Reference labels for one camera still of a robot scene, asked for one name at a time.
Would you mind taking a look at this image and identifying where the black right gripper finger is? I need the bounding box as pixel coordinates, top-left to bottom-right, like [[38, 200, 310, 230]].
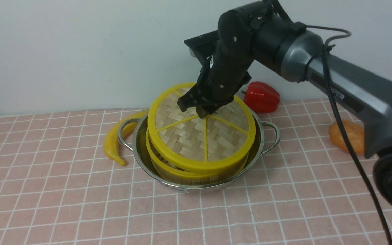
[[196, 102, 221, 118], [177, 87, 202, 112]]

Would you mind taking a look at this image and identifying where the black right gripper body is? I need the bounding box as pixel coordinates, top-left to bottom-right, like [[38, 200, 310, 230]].
[[197, 41, 252, 106]]

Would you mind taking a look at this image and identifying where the yellow rimmed bamboo steamer lid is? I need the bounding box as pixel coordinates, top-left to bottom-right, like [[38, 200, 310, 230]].
[[147, 83, 256, 173]]

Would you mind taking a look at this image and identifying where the yellow rimmed bamboo steamer basket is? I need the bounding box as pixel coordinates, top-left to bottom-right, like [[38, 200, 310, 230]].
[[145, 132, 249, 185]]

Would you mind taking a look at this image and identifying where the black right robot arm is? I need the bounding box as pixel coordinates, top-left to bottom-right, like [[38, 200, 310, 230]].
[[177, 0, 392, 205]]

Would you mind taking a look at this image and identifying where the stainless steel pot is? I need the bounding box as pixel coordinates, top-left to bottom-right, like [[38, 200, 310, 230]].
[[114, 110, 281, 194]]

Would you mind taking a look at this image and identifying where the red bell pepper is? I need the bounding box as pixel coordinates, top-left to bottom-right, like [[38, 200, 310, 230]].
[[241, 81, 280, 114]]

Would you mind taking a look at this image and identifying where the yellow chili pepper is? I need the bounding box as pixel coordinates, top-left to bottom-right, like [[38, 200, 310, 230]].
[[103, 110, 148, 166]]

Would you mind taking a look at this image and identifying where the orange potato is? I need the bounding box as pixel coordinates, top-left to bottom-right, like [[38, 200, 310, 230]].
[[328, 120, 364, 155]]

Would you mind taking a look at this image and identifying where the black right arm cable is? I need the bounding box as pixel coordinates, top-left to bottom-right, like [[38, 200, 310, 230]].
[[303, 24, 392, 245]]

